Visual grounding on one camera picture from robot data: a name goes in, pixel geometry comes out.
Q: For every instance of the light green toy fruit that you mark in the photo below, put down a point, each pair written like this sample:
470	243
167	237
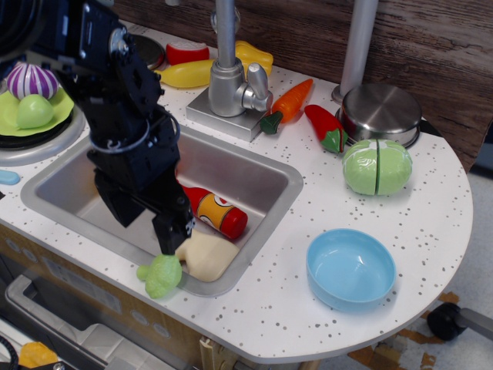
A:
34	111

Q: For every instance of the light blue plastic bowl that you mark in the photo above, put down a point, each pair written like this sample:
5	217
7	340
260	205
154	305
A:
350	271

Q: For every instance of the yellow toy below counter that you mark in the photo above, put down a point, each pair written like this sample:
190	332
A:
35	354

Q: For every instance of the light blue counter button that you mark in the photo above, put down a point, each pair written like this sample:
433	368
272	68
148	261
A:
8	177

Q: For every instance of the front left stove burner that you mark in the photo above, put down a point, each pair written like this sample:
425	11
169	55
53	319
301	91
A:
15	158

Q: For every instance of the red toy cheese wedge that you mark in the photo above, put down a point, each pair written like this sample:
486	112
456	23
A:
186	51

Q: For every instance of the black caster wheel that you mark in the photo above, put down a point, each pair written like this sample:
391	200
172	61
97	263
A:
443	321

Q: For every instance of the purple striped toy onion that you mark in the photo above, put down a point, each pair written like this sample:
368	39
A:
27	79

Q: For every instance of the small steel pot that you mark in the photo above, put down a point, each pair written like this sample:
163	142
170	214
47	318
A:
380	111

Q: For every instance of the yellow toy squash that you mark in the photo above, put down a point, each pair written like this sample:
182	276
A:
248	54

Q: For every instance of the grey oven door handle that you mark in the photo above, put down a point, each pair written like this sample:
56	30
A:
83	345

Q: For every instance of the orange toy carrot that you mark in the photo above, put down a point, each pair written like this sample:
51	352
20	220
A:
286	107

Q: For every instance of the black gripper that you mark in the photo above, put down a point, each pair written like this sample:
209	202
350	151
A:
133	175

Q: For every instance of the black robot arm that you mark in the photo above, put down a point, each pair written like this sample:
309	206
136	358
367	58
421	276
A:
92	55

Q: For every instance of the red toy ketchup bottle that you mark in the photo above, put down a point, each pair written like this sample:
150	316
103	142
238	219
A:
218	213

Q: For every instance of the silver metal sink basin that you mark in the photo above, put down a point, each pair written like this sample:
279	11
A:
263	188

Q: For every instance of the red toy chili pepper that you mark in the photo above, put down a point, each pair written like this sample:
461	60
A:
327	128

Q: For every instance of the grey metal pole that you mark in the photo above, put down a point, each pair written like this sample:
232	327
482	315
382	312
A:
358	45

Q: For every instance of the steel pot lid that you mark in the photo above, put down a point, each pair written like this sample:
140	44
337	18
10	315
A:
150	51

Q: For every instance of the silver toy faucet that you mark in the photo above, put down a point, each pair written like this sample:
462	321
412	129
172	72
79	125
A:
237	98

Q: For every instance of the yellow toy mustard bottle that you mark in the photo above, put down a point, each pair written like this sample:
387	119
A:
187	75

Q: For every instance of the green toy broccoli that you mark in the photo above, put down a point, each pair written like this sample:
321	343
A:
161	276

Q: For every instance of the green toy cabbage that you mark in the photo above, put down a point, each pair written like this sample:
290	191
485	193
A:
377	167

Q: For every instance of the green plastic plate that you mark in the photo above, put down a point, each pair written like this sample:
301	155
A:
60	102

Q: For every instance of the cream toy squeeze bottle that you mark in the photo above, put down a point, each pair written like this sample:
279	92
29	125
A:
206	256

